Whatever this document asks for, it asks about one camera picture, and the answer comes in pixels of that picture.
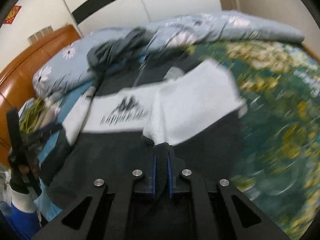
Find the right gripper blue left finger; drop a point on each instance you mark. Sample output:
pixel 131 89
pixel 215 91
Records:
pixel 101 211

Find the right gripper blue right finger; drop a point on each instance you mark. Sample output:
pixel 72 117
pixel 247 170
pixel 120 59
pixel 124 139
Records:
pixel 218 210

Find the black and white fleece jacket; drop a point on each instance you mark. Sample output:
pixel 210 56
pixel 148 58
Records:
pixel 192 106

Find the operator left hand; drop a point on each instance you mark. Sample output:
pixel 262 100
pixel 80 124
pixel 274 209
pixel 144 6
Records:
pixel 25 173

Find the olive green knit sweater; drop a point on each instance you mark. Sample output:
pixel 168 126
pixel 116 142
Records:
pixel 30 113

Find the beige folded garment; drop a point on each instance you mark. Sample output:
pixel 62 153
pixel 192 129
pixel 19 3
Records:
pixel 48 114

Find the wooden headboard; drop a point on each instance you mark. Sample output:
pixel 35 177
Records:
pixel 16 77

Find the teal floral bed blanket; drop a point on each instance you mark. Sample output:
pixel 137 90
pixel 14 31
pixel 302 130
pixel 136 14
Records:
pixel 278 166

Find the blue floral duvet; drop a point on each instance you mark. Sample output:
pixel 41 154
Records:
pixel 69 68

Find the dark grey garment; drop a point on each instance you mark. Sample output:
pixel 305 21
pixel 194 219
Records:
pixel 102 56

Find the white black sliding wardrobe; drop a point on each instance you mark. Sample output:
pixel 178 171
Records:
pixel 92 15

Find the wall switch panel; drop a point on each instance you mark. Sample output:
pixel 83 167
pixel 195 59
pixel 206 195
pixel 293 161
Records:
pixel 40 34

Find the red fu wall decoration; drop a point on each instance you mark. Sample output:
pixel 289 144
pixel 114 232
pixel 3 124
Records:
pixel 12 14

